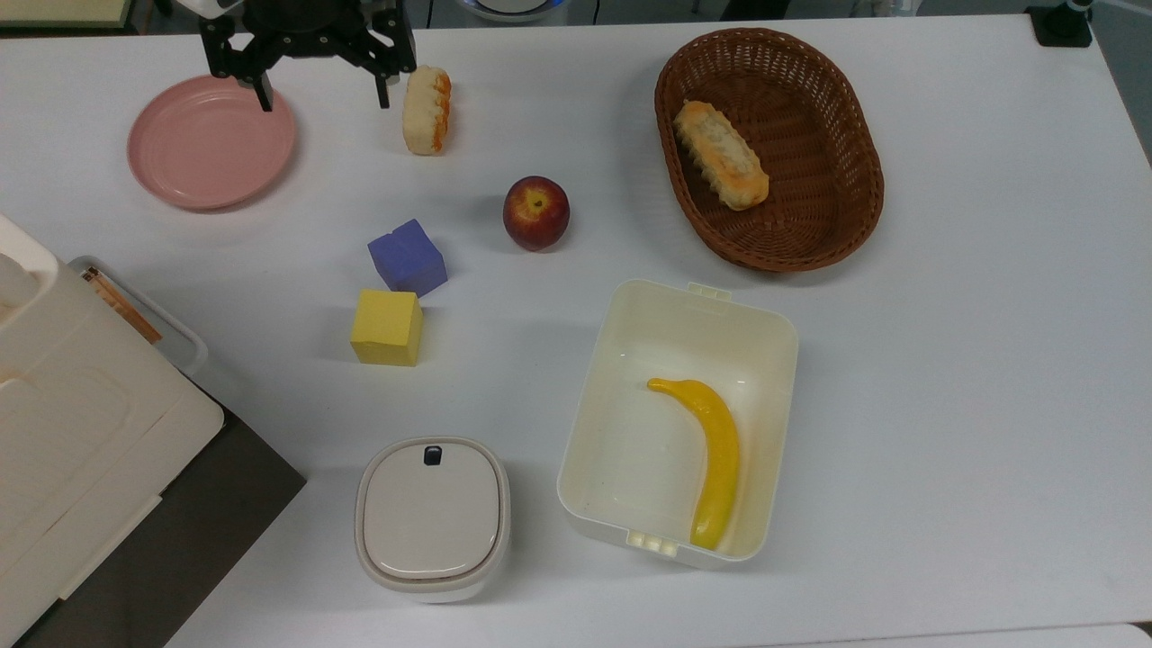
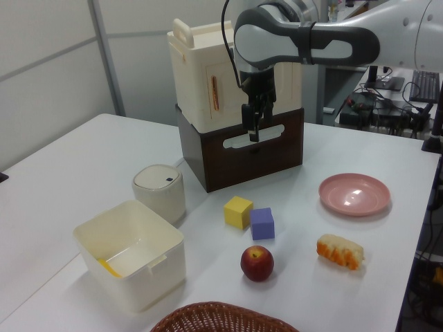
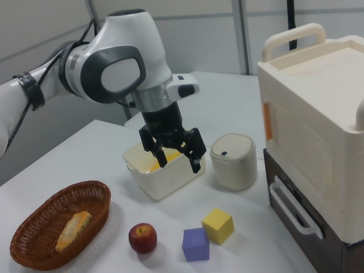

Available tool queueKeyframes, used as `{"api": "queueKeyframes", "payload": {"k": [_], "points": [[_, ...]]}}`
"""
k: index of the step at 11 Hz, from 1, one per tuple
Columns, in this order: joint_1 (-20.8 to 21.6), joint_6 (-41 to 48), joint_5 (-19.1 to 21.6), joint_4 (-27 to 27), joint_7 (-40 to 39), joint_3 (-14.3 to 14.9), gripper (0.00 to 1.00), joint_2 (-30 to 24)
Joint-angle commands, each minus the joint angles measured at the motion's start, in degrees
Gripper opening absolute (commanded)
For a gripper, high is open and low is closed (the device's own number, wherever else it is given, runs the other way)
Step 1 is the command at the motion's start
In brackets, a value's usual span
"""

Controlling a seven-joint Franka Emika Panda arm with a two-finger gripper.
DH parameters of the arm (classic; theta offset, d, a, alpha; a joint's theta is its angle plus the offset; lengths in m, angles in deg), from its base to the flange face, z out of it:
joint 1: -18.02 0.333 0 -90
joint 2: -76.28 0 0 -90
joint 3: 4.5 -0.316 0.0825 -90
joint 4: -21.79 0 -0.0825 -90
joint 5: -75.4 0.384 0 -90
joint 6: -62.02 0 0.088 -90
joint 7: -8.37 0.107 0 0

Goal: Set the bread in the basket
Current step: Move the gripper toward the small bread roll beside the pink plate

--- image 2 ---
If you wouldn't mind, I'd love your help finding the brown wicker basket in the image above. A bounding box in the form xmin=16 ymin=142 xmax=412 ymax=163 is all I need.
xmin=149 ymin=302 xmax=300 ymax=332

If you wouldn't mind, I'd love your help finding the black clamp post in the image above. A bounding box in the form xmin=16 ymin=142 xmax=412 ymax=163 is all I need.
xmin=421 ymin=71 xmax=443 ymax=153

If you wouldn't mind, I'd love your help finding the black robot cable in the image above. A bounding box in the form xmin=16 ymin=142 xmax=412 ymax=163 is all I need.
xmin=221 ymin=0 xmax=247 ymax=91

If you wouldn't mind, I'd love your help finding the cream plastic cabinet with handle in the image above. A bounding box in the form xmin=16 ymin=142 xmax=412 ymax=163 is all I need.
xmin=166 ymin=18 xmax=302 ymax=133

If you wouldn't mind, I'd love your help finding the white cylindrical lidded bin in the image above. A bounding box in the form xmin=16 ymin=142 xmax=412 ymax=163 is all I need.
xmin=132 ymin=163 xmax=187 ymax=224

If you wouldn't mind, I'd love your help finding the pink plastic plate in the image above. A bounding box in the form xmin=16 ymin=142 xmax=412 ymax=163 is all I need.
xmin=318 ymin=173 xmax=392 ymax=217

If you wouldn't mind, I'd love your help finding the red apple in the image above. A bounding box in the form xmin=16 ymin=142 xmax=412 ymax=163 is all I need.
xmin=240 ymin=245 xmax=275 ymax=283

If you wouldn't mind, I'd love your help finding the cream open plastic box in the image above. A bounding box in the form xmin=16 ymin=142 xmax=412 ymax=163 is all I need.
xmin=73 ymin=199 xmax=185 ymax=314

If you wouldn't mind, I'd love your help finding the black electronics box with cables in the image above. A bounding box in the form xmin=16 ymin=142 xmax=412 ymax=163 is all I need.
xmin=334 ymin=90 xmax=434 ymax=138

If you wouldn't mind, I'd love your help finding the black keyboard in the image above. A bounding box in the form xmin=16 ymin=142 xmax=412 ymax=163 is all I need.
xmin=408 ymin=69 xmax=441 ymax=103

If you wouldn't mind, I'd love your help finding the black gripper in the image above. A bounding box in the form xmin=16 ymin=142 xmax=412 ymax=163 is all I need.
xmin=240 ymin=64 xmax=278 ymax=142

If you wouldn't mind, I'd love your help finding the dark brown wooden drawer box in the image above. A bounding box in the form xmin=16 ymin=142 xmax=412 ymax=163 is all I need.
xmin=174 ymin=103 xmax=305 ymax=193

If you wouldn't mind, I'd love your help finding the black monitor stand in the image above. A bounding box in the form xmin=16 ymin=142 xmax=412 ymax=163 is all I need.
xmin=363 ymin=64 xmax=406 ymax=91

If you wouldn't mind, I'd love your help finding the yellow foam cube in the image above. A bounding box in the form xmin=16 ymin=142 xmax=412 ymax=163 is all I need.
xmin=223 ymin=195 xmax=254 ymax=230

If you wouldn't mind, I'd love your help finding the purple foam cube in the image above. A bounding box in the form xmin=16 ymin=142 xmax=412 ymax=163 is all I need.
xmin=249 ymin=207 xmax=275 ymax=241

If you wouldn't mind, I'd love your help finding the bread slice with orange crust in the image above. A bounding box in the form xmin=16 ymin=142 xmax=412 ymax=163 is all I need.
xmin=316 ymin=233 xmax=366 ymax=270

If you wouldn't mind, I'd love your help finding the yellow object inside box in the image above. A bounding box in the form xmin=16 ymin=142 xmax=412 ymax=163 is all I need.
xmin=97 ymin=257 xmax=123 ymax=279

